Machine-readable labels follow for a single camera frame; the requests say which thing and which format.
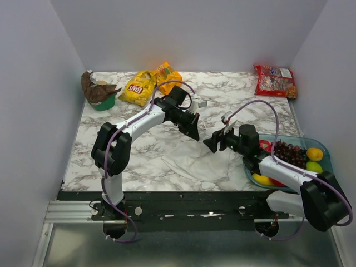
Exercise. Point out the aluminium frame profile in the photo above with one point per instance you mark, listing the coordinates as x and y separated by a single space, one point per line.
71 238

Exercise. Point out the green bowl with brown paper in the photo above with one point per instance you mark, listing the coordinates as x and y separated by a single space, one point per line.
99 94

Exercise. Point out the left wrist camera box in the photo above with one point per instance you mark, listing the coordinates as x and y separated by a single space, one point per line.
197 104

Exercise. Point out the yellow lemon back right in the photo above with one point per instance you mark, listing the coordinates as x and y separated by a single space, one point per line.
314 154

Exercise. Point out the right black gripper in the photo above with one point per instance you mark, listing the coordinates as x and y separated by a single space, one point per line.
219 136

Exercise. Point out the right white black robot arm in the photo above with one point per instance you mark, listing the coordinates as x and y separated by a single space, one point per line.
316 197

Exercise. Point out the green lime toy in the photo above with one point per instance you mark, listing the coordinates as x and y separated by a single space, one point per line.
314 167

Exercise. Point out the yellow lemon front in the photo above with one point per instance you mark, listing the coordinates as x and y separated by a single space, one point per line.
263 180

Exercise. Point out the yellow chips bag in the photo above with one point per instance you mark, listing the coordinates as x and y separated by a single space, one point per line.
139 89

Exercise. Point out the red snack bag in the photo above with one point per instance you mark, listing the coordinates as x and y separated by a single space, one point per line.
275 81

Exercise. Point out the orange snack bag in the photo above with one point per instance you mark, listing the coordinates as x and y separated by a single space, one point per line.
163 73

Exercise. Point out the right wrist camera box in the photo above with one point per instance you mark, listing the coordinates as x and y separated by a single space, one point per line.
226 119

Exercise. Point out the red apple toy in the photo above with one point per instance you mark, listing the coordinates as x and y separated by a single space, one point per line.
277 183

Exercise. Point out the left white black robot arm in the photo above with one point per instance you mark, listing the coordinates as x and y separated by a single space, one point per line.
112 149

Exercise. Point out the red dragon fruit toy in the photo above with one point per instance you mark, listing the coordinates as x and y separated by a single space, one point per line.
266 145

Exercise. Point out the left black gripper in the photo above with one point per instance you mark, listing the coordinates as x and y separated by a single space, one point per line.
191 128

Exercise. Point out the dark purple grape bunch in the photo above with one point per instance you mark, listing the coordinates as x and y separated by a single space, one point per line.
292 154

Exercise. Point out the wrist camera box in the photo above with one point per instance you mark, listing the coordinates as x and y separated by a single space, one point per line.
197 104
226 119

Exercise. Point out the white cloth garment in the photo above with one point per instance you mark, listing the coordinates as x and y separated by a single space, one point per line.
194 160

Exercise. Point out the yellow lemon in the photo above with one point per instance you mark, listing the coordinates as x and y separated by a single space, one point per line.
314 154
263 180

